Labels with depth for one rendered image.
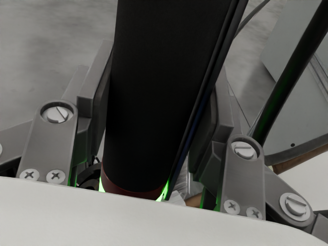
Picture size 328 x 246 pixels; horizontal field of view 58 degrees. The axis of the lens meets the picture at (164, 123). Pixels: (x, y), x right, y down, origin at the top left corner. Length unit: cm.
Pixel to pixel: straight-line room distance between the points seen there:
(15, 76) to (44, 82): 22
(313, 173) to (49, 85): 220
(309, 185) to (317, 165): 4
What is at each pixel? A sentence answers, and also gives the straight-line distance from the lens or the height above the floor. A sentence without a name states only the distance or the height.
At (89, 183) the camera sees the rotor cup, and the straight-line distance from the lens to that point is 39.
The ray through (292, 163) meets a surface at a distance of 31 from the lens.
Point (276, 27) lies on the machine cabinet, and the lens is 336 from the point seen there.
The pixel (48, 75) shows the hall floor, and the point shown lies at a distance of 263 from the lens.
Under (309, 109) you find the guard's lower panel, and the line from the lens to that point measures 141.
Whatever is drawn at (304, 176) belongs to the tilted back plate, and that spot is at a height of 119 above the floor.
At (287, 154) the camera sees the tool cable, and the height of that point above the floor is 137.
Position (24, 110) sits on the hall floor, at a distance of 232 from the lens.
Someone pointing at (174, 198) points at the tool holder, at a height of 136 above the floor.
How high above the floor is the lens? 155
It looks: 42 degrees down
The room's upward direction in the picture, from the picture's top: 16 degrees clockwise
